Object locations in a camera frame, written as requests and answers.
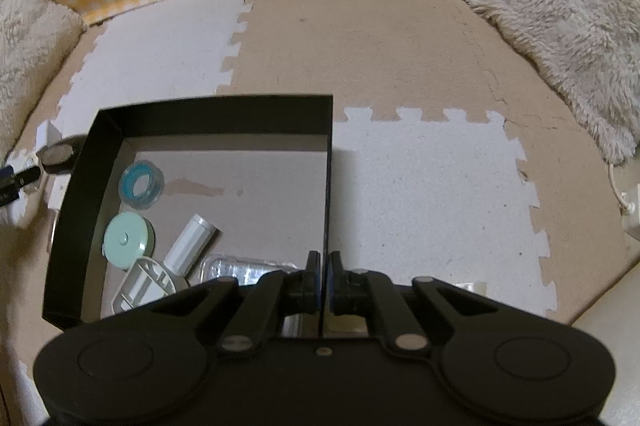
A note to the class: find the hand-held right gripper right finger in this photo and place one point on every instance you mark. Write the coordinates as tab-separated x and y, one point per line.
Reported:
334	278

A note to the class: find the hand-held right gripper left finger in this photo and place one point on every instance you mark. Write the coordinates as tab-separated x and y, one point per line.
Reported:
312	278

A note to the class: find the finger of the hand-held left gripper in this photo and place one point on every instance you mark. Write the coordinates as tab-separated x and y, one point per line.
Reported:
25	175

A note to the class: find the white charger block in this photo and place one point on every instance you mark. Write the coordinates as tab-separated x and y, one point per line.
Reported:
50	135

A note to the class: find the clear plastic case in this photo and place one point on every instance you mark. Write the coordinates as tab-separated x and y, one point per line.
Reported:
240	268

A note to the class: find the blue tape roll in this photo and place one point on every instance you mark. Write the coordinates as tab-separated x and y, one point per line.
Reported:
142	184

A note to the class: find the mint green tape measure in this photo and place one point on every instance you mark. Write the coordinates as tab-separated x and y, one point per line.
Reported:
127	240

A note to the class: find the black box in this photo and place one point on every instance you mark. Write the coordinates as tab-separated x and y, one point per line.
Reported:
200	116

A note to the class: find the white fluffy pillow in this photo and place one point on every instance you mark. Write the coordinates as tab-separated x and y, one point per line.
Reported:
565	6
25	56

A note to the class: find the foam puzzle floor mat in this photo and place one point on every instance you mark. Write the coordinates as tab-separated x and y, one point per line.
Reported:
400	56

